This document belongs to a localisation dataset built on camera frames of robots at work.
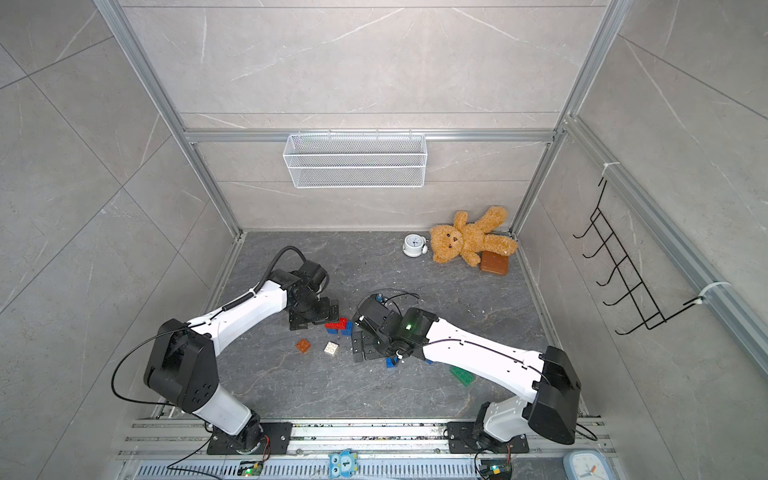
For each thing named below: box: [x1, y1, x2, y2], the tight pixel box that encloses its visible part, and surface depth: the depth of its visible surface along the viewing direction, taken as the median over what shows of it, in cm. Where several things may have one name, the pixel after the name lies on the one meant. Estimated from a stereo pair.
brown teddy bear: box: [430, 206, 518, 267], surface depth 109 cm
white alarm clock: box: [402, 233, 428, 258], surface depth 113 cm
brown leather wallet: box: [480, 251, 509, 276], surface depth 109 cm
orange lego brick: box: [296, 338, 311, 354], surface depth 90 cm
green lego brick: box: [450, 366, 475, 387], surface depth 84 cm
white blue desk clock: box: [563, 450, 615, 480], surface depth 69 cm
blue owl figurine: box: [328, 448, 359, 479], surface depth 70 cm
